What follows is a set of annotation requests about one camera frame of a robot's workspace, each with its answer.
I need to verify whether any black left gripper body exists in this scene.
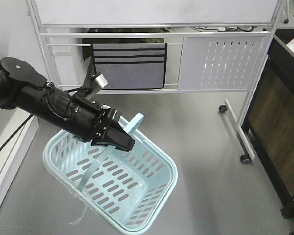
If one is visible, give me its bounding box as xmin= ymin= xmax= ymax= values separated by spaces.
xmin=66 ymin=95 xmax=118 ymax=142

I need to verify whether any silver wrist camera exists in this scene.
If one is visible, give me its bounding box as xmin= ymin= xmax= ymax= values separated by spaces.
xmin=89 ymin=72 xmax=108 ymax=94

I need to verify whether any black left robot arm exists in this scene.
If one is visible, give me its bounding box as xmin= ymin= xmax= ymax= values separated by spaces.
xmin=0 ymin=57 xmax=135 ymax=151

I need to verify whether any light blue plastic basket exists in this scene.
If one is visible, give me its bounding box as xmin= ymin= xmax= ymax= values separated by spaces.
xmin=43 ymin=114 xmax=178 ymax=235

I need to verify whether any white rolling whiteboard frame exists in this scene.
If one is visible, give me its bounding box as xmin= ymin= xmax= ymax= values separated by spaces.
xmin=25 ymin=0 xmax=285 ymax=164

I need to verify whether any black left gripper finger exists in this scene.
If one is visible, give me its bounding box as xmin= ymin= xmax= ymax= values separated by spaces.
xmin=107 ymin=108 xmax=122 ymax=122
xmin=91 ymin=124 xmax=135 ymax=151

